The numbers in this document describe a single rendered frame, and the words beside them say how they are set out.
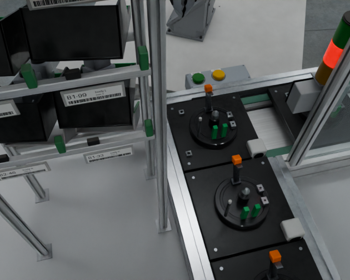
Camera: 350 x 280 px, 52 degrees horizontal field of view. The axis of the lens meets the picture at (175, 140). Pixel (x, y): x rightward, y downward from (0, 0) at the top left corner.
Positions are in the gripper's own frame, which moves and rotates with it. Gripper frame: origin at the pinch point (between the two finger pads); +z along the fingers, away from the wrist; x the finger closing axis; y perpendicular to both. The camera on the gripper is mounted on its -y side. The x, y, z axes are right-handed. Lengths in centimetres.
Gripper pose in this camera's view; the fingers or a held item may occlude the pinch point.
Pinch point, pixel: (183, 14)
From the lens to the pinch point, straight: 100.2
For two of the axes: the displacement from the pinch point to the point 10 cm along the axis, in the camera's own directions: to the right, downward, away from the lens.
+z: -0.1, 5.6, 8.3
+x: -9.7, 1.9, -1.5
